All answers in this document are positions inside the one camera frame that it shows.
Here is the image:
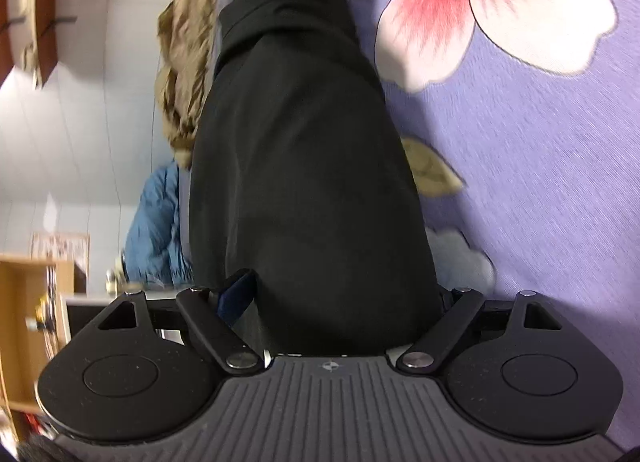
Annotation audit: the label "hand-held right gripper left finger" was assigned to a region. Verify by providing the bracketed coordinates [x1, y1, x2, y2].
[97, 268, 264, 374]

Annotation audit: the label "blue denim garment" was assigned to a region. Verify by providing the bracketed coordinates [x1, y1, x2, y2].
[124, 159, 195, 291]

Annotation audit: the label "olive brown jacket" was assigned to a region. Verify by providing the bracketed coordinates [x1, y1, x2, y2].
[154, 0, 227, 171]

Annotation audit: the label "wooden cabinet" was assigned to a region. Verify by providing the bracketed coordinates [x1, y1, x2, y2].
[0, 252, 89, 419]

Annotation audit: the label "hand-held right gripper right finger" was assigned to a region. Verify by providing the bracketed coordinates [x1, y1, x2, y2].
[397, 286, 565, 373]

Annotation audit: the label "purple floral bed sheet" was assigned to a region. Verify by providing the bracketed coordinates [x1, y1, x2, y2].
[334, 0, 640, 304]

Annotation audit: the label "wooden wall shelf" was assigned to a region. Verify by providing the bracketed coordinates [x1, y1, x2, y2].
[0, 0, 78, 89]

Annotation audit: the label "black pants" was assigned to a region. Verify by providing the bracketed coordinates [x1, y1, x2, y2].
[189, 0, 442, 356]

